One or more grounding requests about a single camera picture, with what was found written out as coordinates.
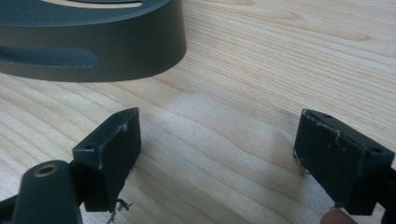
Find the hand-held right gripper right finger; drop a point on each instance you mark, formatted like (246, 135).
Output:
(339, 161)

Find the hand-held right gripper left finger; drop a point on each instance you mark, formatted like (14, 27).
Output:
(107, 161)

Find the dark grey round holder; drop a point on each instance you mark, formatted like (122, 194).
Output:
(102, 43)

